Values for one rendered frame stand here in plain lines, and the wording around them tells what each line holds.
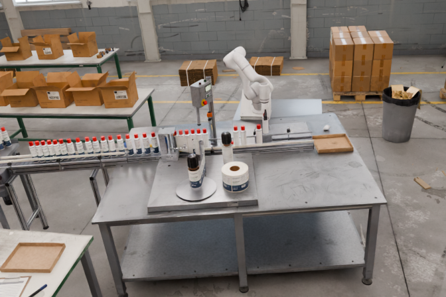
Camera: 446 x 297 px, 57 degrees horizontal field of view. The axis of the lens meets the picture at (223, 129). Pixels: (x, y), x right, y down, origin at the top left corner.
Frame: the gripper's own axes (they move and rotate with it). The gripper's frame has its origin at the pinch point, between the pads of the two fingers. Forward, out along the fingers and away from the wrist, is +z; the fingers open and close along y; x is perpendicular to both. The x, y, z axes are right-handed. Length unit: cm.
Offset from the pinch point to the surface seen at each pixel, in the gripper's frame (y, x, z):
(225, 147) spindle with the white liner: 47, -36, 2
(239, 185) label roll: 82, -27, 15
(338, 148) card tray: 28, 59, 22
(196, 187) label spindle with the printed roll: 79, -59, 16
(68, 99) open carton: -141, -232, 23
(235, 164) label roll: 67, -29, 6
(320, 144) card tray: 14, 47, 25
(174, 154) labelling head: 31, -80, 15
